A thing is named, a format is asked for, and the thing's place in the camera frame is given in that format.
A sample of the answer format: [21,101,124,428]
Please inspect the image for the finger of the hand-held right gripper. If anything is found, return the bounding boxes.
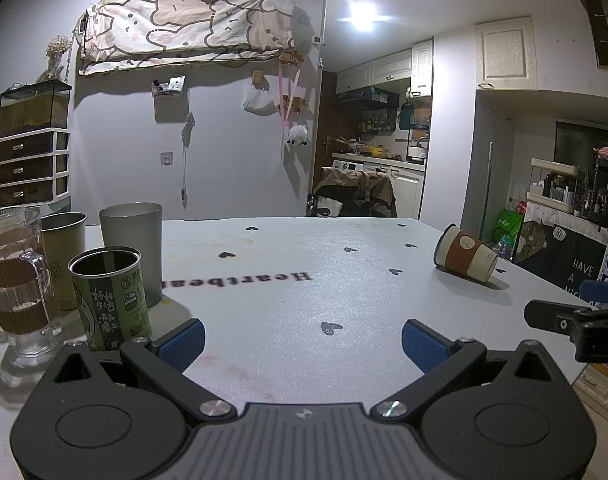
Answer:
[578,280,608,307]
[523,299,594,342]

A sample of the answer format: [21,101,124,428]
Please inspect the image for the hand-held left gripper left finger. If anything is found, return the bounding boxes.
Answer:
[44,318,240,422]

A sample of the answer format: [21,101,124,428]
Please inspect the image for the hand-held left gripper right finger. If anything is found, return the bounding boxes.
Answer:
[370,319,569,420]

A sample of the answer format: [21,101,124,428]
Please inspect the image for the brown sleeved paper cup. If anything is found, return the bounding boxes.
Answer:
[433,224,500,282]

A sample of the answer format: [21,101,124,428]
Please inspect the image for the grey plastic cup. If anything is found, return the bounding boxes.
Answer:
[99,202,163,308]

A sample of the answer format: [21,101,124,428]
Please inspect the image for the green metal cup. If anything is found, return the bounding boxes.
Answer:
[40,212,88,312]

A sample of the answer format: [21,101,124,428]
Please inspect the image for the black bear-print board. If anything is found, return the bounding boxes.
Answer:
[513,201,608,306]

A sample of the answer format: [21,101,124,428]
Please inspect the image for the green printed tin can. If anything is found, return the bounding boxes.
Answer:
[67,246,153,352]

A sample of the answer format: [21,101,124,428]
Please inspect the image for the green shopping bag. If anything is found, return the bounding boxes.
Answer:
[491,208,526,244]

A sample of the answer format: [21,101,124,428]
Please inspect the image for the white cosmetics rack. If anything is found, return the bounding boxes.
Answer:
[526,158,585,211]

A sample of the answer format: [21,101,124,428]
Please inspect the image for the white heart-print table mat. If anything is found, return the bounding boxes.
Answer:
[0,217,597,480]

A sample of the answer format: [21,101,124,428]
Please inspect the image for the white mop pole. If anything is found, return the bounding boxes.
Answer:
[480,142,495,245]

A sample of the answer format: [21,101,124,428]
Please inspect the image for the chair with brown jacket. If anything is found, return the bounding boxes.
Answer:
[306,165,398,219]

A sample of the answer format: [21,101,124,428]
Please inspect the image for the glass mug with brown bands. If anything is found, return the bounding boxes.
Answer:
[0,206,63,358]

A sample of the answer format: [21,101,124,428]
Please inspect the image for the white washing machine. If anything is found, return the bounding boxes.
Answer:
[331,159,366,196]

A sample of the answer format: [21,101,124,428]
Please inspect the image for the white drawer unit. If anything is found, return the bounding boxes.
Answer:
[0,128,71,207]

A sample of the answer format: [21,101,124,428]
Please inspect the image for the brown wooden door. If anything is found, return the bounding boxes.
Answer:
[316,70,346,196]

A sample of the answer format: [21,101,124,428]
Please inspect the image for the white hanging pouch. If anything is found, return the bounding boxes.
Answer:
[242,83,277,115]

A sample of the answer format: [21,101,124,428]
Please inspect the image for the black range hood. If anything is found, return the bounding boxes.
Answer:
[335,88,401,107]

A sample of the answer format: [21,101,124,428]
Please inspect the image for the white upper cabinet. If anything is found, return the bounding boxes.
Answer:
[474,16,539,92]

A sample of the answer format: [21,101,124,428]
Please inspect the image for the pink hanging ribbon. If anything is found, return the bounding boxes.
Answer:
[278,62,302,131]

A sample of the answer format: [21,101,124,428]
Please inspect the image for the glass fish tank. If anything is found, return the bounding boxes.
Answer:
[0,79,72,140]

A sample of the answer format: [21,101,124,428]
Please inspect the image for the dried flower bouquet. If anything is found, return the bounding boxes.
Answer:
[45,35,71,81]

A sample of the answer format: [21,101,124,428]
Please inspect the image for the cartoon printed cloth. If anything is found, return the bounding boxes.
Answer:
[77,0,298,76]

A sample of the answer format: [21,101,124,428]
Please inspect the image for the bright ceiling lamp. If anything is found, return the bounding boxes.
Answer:
[341,0,390,32]

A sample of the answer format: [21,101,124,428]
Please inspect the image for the white kitchen wall cabinets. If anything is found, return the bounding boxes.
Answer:
[336,36,435,98]

